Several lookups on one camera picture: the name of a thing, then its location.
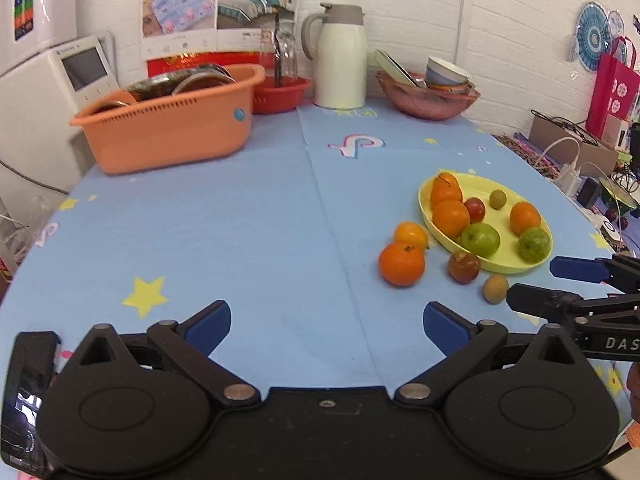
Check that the red bag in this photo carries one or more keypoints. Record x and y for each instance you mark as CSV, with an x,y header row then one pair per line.
x,y
615,90

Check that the red plastic bowl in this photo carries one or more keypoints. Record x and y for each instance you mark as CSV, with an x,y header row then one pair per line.
x,y
280,99

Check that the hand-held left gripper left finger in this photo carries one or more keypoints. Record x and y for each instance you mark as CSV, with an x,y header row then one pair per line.
x,y
210,320

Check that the yellowish orange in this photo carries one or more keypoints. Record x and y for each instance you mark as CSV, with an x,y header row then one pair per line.
x,y
410,232

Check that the dark red green plum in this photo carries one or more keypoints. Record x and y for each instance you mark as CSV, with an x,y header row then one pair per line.
x,y
463,266

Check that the green apple plate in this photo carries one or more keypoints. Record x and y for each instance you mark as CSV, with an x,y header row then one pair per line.
x,y
480,239
534,245

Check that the white power strip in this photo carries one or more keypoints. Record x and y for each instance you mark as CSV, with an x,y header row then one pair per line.
x,y
597,217

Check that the large orange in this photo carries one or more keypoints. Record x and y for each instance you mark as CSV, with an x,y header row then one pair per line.
x,y
451,218

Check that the patterned bowl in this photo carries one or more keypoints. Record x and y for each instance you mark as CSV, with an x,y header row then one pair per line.
x,y
450,88

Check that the orange plastic basket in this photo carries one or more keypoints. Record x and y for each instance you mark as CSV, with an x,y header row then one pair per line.
x,y
165,135

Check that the white thermos jug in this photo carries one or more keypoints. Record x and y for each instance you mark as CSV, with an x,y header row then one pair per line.
x,y
340,60

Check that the white charger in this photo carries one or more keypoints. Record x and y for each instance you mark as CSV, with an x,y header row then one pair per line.
x,y
569,179

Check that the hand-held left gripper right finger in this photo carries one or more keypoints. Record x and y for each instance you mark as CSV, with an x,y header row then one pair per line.
x,y
442,325

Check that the white round device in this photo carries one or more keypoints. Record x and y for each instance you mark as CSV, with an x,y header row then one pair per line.
x,y
612,229

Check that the blue round fan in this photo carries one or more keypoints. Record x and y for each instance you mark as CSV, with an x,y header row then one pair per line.
x,y
592,35

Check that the white blue bowl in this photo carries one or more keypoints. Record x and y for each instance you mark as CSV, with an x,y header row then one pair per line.
x,y
446,70

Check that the small brown fruit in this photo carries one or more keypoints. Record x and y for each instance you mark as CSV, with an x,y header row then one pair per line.
x,y
495,288
497,199

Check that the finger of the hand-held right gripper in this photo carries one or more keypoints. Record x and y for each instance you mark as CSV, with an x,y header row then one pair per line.
x,y
535,300
575,267

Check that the black adapter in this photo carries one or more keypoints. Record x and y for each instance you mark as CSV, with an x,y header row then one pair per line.
x,y
590,192

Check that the orange with stem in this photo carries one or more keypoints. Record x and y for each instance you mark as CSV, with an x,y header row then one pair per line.
x,y
446,191

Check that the metal lid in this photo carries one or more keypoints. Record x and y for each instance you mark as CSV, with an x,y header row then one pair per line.
x,y
205,77

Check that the red wall poster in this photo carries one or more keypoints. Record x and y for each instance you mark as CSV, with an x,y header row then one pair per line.
x,y
175,62

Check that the white green dish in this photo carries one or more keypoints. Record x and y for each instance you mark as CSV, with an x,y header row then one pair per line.
x,y
392,67

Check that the white box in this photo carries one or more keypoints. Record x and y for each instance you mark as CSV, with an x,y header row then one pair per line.
x,y
615,130

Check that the white water purifier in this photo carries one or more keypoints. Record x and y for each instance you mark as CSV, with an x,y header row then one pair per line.
x,y
35,5

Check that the yellow plastic plate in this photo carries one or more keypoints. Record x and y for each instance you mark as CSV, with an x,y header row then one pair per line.
x,y
500,221

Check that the green bowl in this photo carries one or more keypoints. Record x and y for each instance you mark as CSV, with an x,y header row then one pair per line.
x,y
617,197

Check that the person's right hand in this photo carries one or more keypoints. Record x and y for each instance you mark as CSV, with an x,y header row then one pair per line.
x,y
635,390

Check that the copper coloured bowl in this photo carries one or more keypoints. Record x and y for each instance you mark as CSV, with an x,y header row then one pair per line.
x,y
425,105

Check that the metal plate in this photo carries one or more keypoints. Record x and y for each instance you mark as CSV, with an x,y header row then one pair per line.
x,y
155,87

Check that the white appliance with screen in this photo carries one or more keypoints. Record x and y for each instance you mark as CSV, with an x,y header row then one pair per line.
x,y
35,110

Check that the cardboard box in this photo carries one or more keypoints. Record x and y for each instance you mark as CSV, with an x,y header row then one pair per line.
x,y
555,135

